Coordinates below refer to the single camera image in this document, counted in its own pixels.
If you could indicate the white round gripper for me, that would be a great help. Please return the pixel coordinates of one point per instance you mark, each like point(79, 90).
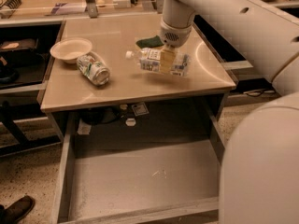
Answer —
point(175, 36)

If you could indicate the blue label plastic water bottle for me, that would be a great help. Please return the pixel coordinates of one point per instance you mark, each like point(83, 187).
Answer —
point(149, 59)

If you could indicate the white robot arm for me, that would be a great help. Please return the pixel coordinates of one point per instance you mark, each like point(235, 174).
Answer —
point(259, 181)

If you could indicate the open grey wooden drawer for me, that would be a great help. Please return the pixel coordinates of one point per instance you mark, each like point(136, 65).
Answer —
point(163, 167)

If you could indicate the green yellow sponge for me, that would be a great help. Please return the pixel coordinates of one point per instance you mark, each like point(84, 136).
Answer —
point(151, 42)

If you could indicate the green white drink can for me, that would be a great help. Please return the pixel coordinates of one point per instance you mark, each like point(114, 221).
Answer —
point(91, 66)

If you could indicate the white paper bowl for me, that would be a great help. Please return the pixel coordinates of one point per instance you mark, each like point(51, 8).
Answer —
point(68, 50)

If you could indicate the white purple paper sheet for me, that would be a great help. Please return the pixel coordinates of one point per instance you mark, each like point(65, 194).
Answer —
point(68, 8)

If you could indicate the black coiled spring tool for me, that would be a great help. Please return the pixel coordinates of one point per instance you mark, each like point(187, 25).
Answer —
point(8, 8)

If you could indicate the brown shoe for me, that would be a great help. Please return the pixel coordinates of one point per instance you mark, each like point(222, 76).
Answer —
point(17, 211)

